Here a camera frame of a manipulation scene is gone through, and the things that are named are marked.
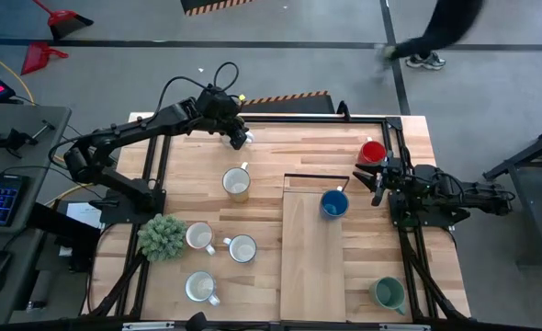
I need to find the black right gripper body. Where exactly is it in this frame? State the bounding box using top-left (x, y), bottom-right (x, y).
top-left (370, 154), bottom-right (410, 208)

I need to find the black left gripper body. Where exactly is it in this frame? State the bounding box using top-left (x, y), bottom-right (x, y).
top-left (196, 89), bottom-right (247, 134)

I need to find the red mug with white handle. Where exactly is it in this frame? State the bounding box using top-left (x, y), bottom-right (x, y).
top-left (356, 136), bottom-right (388, 166)

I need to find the blue mug with white handle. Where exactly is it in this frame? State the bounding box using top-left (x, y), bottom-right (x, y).
top-left (320, 185), bottom-right (350, 221)

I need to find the mustard yellow mug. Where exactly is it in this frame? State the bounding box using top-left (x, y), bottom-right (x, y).
top-left (220, 161), bottom-right (253, 204)

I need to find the white mug blue leaf pattern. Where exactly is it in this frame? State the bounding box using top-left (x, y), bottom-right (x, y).
top-left (222, 234), bottom-right (258, 265)

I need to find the sage green mug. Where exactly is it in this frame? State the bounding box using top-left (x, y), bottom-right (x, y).
top-left (368, 276), bottom-right (408, 316)

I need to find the grey diamond pattern mug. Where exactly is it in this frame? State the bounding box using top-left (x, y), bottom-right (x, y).
top-left (184, 269), bottom-right (221, 308)

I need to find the hazard striped black mat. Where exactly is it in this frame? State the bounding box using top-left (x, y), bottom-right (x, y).
top-left (179, 0), bottom-right (256, 17)
top-left (241, 89), bottom-right (336, 116)

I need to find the person's shoe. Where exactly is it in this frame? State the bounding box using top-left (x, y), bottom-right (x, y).
top-left (404, 51), bottom-right (447, 72)

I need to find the green artificial plant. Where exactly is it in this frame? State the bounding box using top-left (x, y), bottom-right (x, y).
top-left (136, 212), bottom-right (189, 264)

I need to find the black equipment stand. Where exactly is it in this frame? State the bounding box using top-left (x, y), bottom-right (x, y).
top-left (481, 120), bottom-right (542, 268)

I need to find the person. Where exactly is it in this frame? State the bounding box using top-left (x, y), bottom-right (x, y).
top-left (375, 0), bottom-right (486, 73)

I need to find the white paper sheet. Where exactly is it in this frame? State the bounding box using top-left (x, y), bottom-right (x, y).
top-left (65, 201), bottom-right (103, 230)

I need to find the red broom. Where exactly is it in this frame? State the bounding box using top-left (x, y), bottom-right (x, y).
top-left (30, 0), bottom-right (95, 40)

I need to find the red dustpan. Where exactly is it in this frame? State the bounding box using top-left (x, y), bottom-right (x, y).
top-left (19, 40), bottom-right (70, 76)

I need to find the grey desk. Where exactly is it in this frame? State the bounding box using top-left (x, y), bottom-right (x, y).
top-left (0, 104), bottom-right (73, 325)

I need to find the black aluminium table frame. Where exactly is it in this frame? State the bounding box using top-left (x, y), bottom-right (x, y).
top-left (81, 112), bottom-right (472, 331)

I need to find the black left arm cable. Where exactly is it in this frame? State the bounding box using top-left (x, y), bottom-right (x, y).
top-left (153, 61), bottom-right (241, 121)

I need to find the silver metal bracket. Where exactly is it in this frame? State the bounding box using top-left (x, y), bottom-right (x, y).
top-left (122, 321), bottom-right (175, 331)
top-left (379, 323), bottom-right (432, 331)

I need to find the black angled bracket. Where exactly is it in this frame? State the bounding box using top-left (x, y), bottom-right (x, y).
top-left (26, 201), bottom-right (103, 273)

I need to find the black clamp mount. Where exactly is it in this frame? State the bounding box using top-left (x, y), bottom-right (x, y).
top-left (0, 119), bottom-right (57, 160)

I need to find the yellow cable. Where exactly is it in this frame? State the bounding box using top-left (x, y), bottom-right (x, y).
top-left (0, 44), bottom-right (98, 208)

